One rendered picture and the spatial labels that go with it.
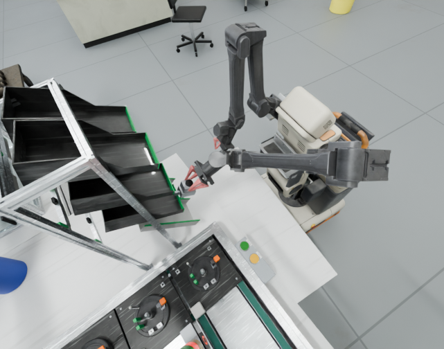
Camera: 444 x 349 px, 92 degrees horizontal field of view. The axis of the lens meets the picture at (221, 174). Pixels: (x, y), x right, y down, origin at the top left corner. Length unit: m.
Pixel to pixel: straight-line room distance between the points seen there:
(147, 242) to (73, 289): 0.39
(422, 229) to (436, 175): 0.68
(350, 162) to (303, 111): 0.46
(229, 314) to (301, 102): 0.94
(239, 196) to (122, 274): 0.72
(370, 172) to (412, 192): 2.22
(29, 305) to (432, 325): 2.56
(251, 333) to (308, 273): 0.37
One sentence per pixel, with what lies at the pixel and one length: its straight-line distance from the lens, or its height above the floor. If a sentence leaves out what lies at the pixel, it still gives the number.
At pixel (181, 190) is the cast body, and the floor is 1.24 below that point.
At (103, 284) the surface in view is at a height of 0.86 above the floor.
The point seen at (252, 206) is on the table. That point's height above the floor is 0.86.
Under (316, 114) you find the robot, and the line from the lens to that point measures 0.96.
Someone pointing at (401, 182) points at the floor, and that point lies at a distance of 2.83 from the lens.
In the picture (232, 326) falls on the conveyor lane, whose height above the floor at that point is 0.92.
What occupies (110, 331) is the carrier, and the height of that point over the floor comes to 0.97.
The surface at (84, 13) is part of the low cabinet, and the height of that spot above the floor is 0.50.
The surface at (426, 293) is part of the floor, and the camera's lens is 2.48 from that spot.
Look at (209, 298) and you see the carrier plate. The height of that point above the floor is 0.97.
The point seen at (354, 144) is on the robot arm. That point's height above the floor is 1.59.
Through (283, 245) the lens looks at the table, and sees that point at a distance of 1.19.
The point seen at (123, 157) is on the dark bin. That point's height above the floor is 1.54.
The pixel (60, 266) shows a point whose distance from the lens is 1.45.
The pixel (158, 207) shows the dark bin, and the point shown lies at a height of 1.23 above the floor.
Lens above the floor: 1.99
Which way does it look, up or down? 58 degrees down
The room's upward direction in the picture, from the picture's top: 7 degrees counter-clockwise
